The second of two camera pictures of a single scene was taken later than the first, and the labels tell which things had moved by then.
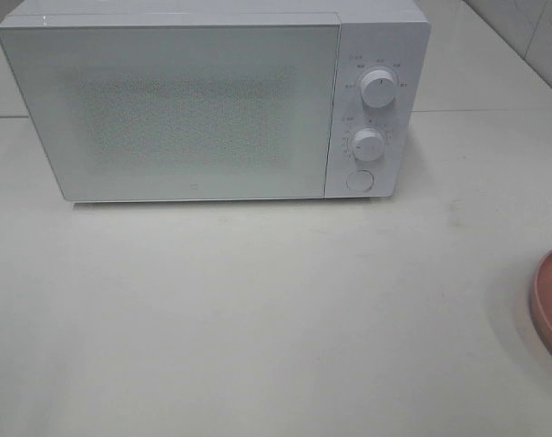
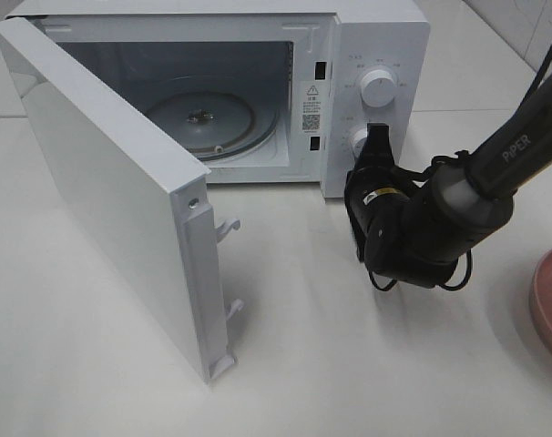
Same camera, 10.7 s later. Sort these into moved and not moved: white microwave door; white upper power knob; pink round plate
Moved: white microwave door
Not moved: white upper power knob; pink round plate
